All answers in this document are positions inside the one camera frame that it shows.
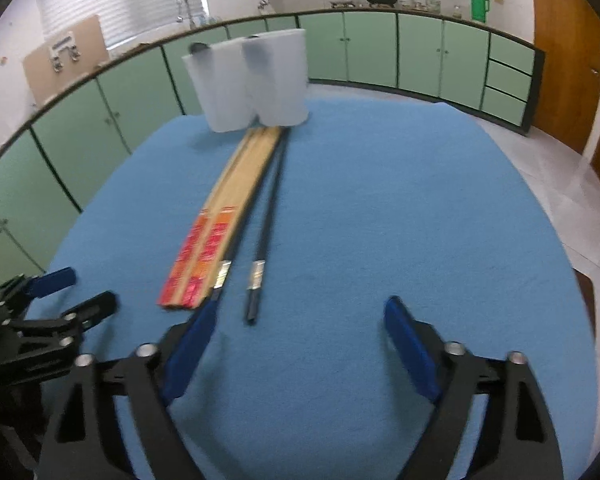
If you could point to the black chopstick with silver band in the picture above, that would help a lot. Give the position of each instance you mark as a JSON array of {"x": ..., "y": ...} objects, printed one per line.
[
  {"x": 257, "y": 270},
  {"x": 223, "y": 270}
]

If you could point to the white window blinds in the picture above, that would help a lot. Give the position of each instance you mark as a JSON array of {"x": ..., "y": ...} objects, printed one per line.
[{"x": 120, "y": 0}]

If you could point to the metal kitchen faucet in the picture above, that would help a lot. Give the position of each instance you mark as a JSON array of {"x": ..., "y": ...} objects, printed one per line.
[{"x": 184, "y": 10}]

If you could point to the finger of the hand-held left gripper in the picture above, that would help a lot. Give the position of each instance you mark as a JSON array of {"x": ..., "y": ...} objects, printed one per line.
[
  {"x": 55, "y": 280},
  {"x": 92, "y": 310}
]

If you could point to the green lower kitchen cabinets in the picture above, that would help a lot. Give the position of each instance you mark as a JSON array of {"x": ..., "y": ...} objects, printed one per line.
[{"x": 370, "y": 50}]

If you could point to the blue table cloth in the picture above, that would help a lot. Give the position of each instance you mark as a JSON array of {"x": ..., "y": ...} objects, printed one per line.
[{"x": 380, "y": 210}]

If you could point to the brown cardboard sheet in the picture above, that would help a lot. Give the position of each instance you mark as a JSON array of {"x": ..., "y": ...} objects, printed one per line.
[{"x": 40, "y": 80}]

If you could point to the glass containers on counter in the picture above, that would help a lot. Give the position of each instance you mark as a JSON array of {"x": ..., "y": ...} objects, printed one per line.
[{"x": 430, "y": 5}]

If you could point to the wooden chopstick with red end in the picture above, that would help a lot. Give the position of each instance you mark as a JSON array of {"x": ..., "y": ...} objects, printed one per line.
[
  {"x": 200, "y": 270},
  {"x": 210, "y": 270},
  {"x": 180, "y": 270},
  {"x": 190, "y": 270}
]

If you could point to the white plastic utensil cup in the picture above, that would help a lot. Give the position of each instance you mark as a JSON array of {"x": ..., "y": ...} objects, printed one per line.
[
  {"x": 277, "y": 80},
  {"x": 220, "y": 90}
]

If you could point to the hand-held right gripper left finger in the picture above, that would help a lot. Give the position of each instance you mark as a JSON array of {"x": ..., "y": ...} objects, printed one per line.
[{"x": 195, "y": 350}]

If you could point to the metal wall tap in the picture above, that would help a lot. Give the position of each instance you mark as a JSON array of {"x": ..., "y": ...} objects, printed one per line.
[{"x": 262, "y": 5}]

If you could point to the green thermos jug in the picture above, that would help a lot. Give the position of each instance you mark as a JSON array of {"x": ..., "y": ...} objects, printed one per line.
[{"x": 478, "y": 6}]

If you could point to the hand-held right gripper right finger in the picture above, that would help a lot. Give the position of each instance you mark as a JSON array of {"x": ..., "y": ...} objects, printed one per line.
[{"x": 410, "y": 350}]

